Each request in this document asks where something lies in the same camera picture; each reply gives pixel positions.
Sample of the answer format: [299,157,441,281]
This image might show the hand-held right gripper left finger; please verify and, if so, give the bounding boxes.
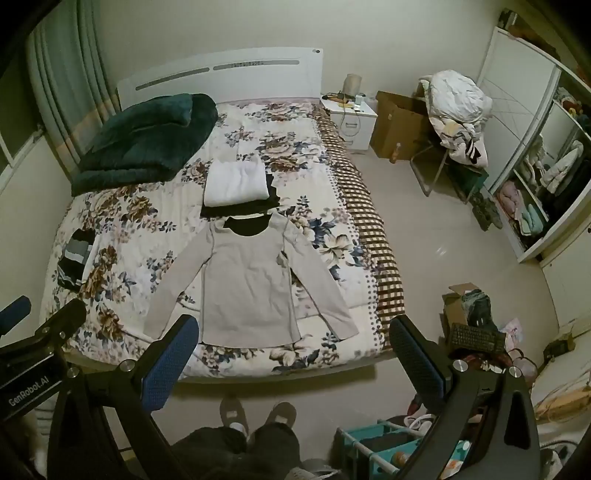
[48,315,200,480]

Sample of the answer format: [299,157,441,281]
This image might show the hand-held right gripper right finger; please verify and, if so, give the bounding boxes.
[389,315,542,480]

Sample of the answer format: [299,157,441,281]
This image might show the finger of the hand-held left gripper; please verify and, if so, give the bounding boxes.
[0,295,32,336]
[21,298,88,357]

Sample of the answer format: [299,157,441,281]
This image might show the grey long-sleeve shirt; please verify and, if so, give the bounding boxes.
[142,211,361,345]

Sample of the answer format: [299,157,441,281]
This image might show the pile of clothes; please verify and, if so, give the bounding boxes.
[417,70,494,168]

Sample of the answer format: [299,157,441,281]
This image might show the striped folded garment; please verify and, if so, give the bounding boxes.
[56,229,100,292]

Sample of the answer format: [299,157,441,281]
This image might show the black keyboard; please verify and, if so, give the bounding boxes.
[449,322,508,354]

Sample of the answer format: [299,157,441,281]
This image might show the small cardboard box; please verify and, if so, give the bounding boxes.
[441,282,500,343]

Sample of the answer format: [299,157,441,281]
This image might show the person's grey shoe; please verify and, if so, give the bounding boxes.
[219,396,250,435]
[260,401,297,437]

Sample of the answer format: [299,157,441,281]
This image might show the teal storage rack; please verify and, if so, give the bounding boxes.
[335,421,472,480]

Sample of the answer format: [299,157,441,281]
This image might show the person's dark trousers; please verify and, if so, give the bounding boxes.
[170,421,302,480]

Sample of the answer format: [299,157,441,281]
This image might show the bed with floral cover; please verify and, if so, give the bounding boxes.
[39,99,407,382]

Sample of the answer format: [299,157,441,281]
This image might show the brown checked blanket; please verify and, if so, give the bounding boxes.
[313,104,408,357]

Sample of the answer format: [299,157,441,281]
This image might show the dark green blanket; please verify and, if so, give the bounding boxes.
[71,93,218,197]

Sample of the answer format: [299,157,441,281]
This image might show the white folded garment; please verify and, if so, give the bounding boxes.
[203,157,269,208]

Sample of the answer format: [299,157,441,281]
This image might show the black folded garment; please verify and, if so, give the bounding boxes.
[200,172,283,220]

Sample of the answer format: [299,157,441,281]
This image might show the green curtain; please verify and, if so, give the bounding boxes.
[25,0,122,163]

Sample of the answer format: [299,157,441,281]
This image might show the large cardboard box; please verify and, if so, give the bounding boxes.
[369,90,435,162]

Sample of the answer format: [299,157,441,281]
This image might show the white nightstand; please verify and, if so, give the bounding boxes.
[320,93,380,155]

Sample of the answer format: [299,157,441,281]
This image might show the white wardrobe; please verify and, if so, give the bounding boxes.
[475,25,591,265]

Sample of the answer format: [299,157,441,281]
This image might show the white bed headboard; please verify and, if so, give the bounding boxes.
[115,46,325,112]

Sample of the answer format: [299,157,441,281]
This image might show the metal frame chair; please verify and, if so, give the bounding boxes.
[409,137,491,205]

